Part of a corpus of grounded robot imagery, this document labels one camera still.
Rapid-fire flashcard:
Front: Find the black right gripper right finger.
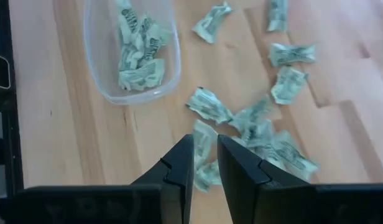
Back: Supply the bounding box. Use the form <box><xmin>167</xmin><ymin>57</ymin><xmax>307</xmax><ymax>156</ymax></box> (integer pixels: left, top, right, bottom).
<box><xmin>217</xmin><ymin>134</ymin><xmax>315</xmax><ymax>224</ymax></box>

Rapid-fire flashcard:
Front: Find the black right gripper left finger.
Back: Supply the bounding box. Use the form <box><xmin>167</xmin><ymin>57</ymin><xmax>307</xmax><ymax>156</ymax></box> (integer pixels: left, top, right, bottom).
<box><xmin>131</xmin><ymin>134</ymin><xmax>195</xmax><ymax>224</ymax></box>

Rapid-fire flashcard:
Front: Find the clear plastic bin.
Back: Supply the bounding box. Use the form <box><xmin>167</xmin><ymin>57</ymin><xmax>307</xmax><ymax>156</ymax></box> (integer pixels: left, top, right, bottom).
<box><xmin>82</xmin><ymin>0</ymin><xmax>182</xmax><ymax>106</ymax></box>

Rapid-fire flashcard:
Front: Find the black metal table frame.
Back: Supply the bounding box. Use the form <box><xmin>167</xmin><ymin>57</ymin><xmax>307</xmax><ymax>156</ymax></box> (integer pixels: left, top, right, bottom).
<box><xmin>0</xmin><ymin>0</ymin><xmax>24</xmax><ymax>200</ymax></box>

